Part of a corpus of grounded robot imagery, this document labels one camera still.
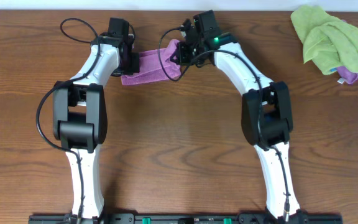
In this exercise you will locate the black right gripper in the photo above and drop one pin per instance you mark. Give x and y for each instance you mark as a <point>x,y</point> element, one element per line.
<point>181,58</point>

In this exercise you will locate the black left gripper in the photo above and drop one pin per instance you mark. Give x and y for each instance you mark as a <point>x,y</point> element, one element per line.
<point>134,63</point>

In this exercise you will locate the purple cloth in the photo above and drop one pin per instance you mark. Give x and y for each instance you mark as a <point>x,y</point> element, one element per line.
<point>150,69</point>
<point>346,76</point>

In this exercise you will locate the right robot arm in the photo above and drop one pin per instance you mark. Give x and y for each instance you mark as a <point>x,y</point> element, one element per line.
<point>266,118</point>

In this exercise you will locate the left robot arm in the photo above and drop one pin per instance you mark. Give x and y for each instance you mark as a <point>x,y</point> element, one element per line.
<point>80,120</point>

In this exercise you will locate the green cloth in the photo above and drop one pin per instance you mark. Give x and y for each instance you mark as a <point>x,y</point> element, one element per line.
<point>328,41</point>

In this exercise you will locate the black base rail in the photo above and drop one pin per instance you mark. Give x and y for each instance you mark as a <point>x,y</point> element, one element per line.
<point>129,218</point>

